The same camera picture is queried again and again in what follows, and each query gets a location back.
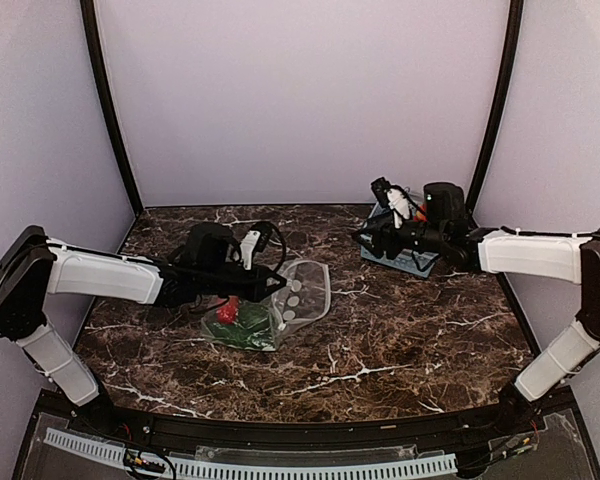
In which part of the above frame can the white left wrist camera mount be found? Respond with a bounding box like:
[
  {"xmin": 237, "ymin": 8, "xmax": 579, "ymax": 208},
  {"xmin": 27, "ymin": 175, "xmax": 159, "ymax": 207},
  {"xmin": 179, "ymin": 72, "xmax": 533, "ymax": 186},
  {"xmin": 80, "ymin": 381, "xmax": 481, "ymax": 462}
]
[{"xmin": 240, "ymin": 230, "xmax": 261, "ymax": 270}]

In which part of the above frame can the black corner frame post right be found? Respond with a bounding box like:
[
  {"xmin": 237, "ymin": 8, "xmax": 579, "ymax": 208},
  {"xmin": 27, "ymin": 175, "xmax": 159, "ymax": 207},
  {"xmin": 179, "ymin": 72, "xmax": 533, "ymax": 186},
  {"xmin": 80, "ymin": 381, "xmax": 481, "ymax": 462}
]
[{"xmin": 466, "ymin": 0, "xmax": 524, "ymax": 216}]

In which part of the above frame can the black corner frame post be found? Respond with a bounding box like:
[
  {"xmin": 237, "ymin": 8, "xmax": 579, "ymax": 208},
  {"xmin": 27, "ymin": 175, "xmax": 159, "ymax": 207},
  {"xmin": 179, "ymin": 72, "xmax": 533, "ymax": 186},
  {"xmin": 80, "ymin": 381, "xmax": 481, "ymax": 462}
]
[
  {"xmin": 466, "ymin": 0, "xmax": 524, "ymax": 216},
  {"xmin": 79, "ymin": 0, "xmax": 144, "ymax": 217}
]

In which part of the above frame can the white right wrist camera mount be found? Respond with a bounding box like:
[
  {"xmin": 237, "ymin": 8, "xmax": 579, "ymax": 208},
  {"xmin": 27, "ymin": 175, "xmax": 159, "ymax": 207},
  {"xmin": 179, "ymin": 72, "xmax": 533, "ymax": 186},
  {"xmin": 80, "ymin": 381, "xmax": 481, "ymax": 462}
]
[{"xmin": 387, "ymin": 187, "xmax": 412, "ymax": 229}]

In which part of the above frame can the black corner frame post left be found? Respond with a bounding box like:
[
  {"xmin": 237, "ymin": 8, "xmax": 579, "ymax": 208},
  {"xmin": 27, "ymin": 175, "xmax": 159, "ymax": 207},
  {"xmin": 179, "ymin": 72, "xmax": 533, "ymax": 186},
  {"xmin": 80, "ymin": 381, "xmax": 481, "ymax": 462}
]
[{"xmin": 79, "ymin": 0, "xmax": 144, "ymax": 217}]

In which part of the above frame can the light blue perforated basket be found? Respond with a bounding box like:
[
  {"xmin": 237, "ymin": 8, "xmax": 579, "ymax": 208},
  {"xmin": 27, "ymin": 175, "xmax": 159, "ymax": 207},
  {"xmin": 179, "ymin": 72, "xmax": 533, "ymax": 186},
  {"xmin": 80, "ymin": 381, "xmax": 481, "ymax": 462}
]
[{"xmin": 359, "ymin": 199, "xmax": 441, "ymax": 279}]

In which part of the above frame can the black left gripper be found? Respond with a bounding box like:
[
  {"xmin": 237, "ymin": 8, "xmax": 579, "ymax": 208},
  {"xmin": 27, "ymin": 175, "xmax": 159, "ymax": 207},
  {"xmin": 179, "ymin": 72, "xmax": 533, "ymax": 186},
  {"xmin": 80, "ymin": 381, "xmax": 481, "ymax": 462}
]
[{"xmin": 198, "ymin": 262, "xmax": 286, "ymax": 303}]

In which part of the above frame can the green fake vegetable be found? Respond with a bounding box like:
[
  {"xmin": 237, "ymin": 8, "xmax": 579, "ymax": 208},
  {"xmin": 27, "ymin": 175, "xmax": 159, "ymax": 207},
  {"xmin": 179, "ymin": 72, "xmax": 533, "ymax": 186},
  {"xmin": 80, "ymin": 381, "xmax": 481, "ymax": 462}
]
[{"xmin": 201, "ymin": 303, "xmax": 276, "ymax": 351}]

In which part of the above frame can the white slotted cable duct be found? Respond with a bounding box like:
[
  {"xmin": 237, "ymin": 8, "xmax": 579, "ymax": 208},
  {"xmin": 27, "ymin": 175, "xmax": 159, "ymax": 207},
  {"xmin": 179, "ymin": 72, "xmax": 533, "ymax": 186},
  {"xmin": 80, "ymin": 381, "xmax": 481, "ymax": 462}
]
[{"xmin": 44, "ymin": 427, "xmax": 458, "ymax": 479}]

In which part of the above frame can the red fake tomato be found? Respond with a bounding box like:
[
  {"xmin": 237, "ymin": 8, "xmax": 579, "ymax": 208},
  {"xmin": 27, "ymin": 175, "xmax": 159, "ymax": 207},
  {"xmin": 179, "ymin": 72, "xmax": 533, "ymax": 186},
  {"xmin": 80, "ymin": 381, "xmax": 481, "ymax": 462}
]
[{"xmin": 216, "ymin": 297, "xmax": 239, "ymax": 325}]

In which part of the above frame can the black front mounting rail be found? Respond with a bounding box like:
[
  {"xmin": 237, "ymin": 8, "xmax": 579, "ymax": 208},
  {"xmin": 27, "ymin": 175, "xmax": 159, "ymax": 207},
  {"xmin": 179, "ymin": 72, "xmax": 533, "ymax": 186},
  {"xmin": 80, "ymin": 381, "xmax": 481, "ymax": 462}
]
[{"xmin": 87, "ymin": 405, "xmax": 529, "ymax": 451}]

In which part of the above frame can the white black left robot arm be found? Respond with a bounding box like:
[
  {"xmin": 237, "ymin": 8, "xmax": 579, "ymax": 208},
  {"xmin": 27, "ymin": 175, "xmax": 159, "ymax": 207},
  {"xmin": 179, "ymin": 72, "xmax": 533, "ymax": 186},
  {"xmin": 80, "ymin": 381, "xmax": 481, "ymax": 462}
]
[{"xmin": 0, "ymin": 221, "xmax": 287, "ymax": 436}]

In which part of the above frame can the clear zip top bag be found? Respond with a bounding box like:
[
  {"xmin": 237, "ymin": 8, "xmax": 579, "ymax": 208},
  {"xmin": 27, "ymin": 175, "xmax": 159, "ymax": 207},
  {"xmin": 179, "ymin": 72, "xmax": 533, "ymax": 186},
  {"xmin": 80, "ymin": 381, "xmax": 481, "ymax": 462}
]
[{"xmin": 199, "ymin": 258, "xmax": 332, "ymax": 351}]

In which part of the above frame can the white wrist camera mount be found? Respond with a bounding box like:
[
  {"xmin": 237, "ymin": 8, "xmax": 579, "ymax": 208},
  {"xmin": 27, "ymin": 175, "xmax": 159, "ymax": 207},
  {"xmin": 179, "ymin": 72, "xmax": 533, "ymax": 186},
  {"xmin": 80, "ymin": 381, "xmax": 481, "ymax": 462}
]
[
  {"xmin": 240, "ymin": 230, "xmax": 261, "ymax": 270},
  {"xmin": 387, "ymin": 187, "xmax": 412, "ymax": 229}
]

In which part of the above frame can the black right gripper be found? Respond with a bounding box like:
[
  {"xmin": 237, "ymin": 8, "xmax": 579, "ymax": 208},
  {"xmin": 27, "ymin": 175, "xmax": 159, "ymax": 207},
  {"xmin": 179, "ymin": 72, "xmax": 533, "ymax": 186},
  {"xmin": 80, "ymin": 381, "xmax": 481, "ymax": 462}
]
[{"xmin": 351, "ymin": 208, "xmax": 447, "ymax": 259}]

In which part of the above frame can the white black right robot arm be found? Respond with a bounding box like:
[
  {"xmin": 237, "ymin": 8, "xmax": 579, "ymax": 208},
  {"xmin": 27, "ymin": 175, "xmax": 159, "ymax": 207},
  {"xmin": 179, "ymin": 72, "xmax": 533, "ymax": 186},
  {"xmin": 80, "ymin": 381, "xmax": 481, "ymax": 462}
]
[{"xmin": 352, "ymin": 177, "xmax": 600, "ymax": 434}]

